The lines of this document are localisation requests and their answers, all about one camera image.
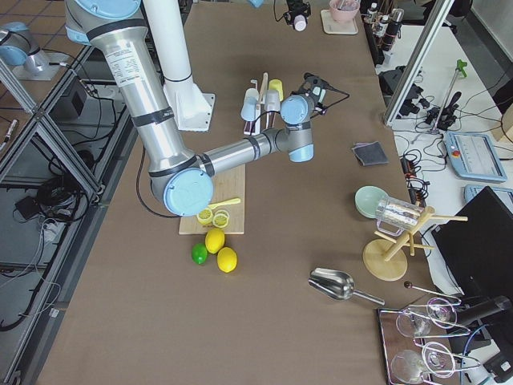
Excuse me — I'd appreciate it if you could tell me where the yellow plastic cup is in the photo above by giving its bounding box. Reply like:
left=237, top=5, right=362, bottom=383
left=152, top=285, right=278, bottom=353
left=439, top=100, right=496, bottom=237
left=268, top=79, right=284, bottom=101

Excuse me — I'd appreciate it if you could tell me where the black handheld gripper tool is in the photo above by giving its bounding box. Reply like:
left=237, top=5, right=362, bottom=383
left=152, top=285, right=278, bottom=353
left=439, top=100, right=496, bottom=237
left=424, top=91, right=462, bottom=131

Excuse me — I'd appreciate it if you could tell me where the white wire cup rack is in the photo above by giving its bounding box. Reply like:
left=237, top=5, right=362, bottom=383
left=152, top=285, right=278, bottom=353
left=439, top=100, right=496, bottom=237
left=243, top=72, right=281, bottom=136

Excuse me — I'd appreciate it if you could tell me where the green lime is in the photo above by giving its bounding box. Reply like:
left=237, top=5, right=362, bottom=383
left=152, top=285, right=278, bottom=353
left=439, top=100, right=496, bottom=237
left=191, top=243, right=208, bottom=265

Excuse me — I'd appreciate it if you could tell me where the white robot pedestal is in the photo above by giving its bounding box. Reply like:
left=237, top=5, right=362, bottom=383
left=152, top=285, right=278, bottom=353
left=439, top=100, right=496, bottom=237
left=143, top=1, right=216, bottom=132

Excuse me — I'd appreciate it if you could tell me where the lemon slice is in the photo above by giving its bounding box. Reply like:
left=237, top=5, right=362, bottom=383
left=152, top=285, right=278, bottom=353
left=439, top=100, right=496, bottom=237
left=212, top=209, right=230, bottom=229
left=196, top=207, right=214, bottom=225

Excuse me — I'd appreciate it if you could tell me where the grey plastic cup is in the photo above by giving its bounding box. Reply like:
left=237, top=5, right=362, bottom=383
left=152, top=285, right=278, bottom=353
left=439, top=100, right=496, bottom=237
left=264, top=89, right=281, bottom=112

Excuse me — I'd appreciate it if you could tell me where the glass mug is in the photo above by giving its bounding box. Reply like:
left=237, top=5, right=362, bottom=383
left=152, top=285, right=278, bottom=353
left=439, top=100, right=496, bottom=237
left=375, top=196, right=424, bottom=237

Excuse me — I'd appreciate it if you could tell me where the metal scoop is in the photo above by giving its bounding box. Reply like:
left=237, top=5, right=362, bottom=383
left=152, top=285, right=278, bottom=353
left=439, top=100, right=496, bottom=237
left=308, top=267, right=385, bottom=306

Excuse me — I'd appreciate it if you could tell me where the green bowl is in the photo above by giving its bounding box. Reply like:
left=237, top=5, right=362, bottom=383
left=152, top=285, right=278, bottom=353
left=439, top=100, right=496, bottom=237
left=354, top=185, right=388, bottom=219

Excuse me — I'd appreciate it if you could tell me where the pink plastic cup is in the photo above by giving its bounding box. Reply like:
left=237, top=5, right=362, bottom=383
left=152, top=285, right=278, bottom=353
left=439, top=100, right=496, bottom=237
left=293, top=15, right=307, bottom=31

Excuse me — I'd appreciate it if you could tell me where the yellow lemon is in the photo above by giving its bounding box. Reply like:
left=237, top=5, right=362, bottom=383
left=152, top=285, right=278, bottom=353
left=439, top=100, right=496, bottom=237
left=216, top=247, right=238, bottom=273
left=204, top=228, right=225, bottom=254

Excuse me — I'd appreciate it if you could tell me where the blue teach pendant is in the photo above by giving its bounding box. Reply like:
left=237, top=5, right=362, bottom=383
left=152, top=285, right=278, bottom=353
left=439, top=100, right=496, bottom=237
left=463, top=184, right=513, bottom=205
left=444, top=132, right=507, bottom=183

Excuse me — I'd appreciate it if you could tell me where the wooden cutting board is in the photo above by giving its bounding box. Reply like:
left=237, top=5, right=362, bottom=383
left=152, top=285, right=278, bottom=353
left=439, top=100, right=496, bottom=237
left=178, top=165, right=245, bottom=235

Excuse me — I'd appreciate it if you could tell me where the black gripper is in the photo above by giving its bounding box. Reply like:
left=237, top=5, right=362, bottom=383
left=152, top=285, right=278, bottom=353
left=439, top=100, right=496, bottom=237
left=297, top=72, right=332, bottom=116
left=283, top=0, right=311, bottom=26

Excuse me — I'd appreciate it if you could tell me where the yellow plastic knife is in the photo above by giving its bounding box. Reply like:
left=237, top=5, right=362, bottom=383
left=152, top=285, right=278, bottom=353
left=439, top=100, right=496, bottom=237
left=208, top=197, right=241, bottom=209

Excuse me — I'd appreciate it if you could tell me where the grey folded cloth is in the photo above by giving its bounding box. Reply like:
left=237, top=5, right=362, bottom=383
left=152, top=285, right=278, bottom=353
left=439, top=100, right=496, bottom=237
left=351, top=141, right=389, bottom=166

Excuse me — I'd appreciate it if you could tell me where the wooden mug tree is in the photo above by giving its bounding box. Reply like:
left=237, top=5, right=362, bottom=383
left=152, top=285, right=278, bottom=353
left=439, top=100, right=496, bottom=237
left=362, top=206, right=468, bottom=282

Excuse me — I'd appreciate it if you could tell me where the aluminium frame post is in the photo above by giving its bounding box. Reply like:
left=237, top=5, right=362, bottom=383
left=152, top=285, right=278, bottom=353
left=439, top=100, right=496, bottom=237
left=383, top=0, right=454, bottom=128

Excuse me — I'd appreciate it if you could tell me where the black monitor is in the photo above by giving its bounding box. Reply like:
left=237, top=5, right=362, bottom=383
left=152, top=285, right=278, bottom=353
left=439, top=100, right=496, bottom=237
left=432, top=187, right=512, bottom=298

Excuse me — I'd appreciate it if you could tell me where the cream plastic tray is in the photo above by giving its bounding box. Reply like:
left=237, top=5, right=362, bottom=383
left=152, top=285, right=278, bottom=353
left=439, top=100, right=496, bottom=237
left=321, top=10, right=358, bottom=35

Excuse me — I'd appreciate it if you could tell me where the light blue plastic cup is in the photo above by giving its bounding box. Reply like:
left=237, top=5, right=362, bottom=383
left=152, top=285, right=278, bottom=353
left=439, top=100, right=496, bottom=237
left=240, top=95, right=257, bottom=122

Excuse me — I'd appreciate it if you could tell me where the black glass rack tray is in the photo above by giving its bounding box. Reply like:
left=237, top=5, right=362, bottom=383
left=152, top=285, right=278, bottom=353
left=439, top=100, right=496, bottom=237
left=376, top=306, right=513, bottom=385

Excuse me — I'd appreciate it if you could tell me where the pink bowl with ice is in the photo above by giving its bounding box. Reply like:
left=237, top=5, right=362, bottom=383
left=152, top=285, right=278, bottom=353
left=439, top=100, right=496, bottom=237
left=329, top=0, right=360, bottom=22

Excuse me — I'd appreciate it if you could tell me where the white plastic cup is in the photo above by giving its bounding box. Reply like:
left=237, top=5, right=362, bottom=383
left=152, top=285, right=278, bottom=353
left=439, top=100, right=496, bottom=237
left=244, top=87, right=259, bottom=99

